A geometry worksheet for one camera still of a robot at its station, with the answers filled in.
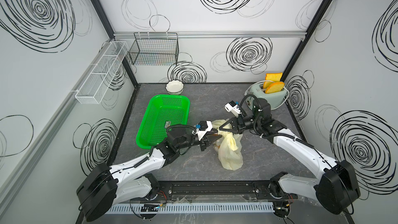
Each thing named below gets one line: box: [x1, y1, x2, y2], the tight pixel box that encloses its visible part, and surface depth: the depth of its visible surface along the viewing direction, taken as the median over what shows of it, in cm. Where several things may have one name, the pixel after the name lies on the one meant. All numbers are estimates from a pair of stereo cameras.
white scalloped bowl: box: [164, 79, 185, 96], surface depth 117 cm
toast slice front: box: [265, 81, 285, 94], surface depth 94 cm
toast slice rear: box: [263, 72, 283, 90], surface depth 98 cm
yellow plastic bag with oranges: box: [211, 119, 244, 171], surface depth 67 cm
